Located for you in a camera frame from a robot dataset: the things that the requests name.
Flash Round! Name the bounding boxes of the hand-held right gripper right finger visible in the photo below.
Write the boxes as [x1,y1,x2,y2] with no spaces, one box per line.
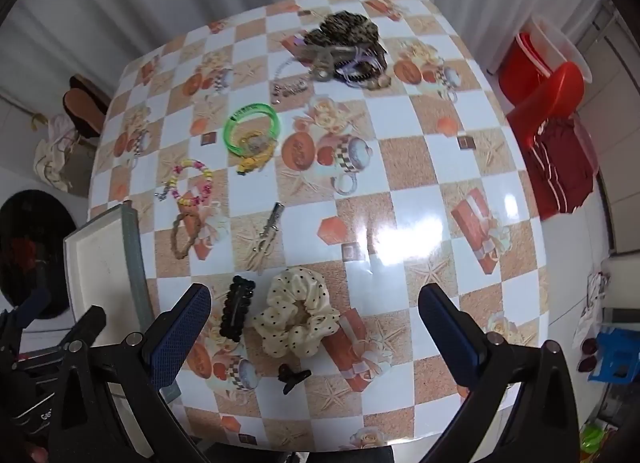
[416,283,593,463]

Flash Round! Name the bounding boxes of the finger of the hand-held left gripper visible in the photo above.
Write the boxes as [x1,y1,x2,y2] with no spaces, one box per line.
[0,285,53,340]
[57,305,108,346]

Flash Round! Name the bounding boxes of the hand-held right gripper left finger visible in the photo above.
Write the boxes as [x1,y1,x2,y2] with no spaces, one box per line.
[47,283,213,463]

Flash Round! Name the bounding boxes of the black beaded snap clip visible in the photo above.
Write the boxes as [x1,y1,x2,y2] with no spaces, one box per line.
[219,274,257,343]

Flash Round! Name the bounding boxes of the white shallow tray box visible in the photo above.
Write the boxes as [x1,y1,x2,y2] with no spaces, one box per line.
[62,200,183,401]

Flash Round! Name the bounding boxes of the brown braided hair tie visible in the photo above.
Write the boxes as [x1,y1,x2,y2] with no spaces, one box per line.
[170,208,206,260]

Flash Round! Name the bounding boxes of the cream polka dot scrunchie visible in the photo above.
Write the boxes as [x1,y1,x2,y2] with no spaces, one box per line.
[252,267,342,359]

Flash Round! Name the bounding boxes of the silver alligator hair clip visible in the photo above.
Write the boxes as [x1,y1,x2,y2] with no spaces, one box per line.
[247,202,285,271]

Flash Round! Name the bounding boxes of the colourful bead bracelet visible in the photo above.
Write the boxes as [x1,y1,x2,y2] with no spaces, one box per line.
[155,158,216,209]

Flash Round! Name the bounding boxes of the yellow beaded hair tie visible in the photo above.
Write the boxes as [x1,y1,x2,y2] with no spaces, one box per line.
[235,136,278,174]

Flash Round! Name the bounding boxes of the clear glittery bracelet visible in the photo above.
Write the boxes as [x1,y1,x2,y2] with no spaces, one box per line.
[237,129,268,151]

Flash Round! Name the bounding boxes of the green plastic bangle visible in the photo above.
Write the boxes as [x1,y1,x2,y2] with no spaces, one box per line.
[222,102,281,156]

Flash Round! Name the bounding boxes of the black round rug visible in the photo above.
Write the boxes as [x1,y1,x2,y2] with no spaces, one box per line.
[0,189,76,316]

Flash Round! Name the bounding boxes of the small black claw clip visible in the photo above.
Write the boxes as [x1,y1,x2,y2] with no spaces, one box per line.
[277,364,312,395]

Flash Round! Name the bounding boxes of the cream cloth bag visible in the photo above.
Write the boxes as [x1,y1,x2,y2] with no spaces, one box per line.
[32,113,96,194]

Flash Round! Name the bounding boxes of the dark red sunglasses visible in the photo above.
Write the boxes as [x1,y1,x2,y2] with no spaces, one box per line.
[576,338,601,374]

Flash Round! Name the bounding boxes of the white crumpled cloth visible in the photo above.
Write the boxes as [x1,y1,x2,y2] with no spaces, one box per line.
[572,270,611,344]

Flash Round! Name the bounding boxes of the blue plastic stool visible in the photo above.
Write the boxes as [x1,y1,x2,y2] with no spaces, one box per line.
[592,323,640,384]

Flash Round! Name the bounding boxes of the green packet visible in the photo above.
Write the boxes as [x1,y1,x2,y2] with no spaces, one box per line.
[580,423,608,451]

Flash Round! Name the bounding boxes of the dark red cloth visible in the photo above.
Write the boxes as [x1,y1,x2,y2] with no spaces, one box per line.
[527,116,601,219]

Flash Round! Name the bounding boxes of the brown cushioned chair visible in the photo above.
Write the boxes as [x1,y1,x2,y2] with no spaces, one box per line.
[62,74,111,139]

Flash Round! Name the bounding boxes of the red plastic chair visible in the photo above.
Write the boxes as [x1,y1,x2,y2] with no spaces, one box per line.
[506,62,586,151]

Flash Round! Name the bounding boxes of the red plastic basin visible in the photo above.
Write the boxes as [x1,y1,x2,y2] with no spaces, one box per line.
[500,33,548,99]

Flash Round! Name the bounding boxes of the olive claw hair clip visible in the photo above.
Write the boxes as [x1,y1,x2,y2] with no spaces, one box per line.
[300,46,361,84]

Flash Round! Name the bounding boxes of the red plastic container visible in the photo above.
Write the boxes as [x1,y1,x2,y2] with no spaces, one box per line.
[517,16,593,84]

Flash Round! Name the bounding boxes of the leopard print scrunchie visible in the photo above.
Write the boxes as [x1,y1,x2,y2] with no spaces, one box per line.
[305,12,388,51]

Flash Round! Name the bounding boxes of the white bead charm bracelet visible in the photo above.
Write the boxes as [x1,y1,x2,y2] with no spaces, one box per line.
[271,56,308,104]

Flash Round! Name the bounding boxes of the purple hair tie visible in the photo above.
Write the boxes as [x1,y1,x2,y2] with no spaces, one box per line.
[332,50,388,89]

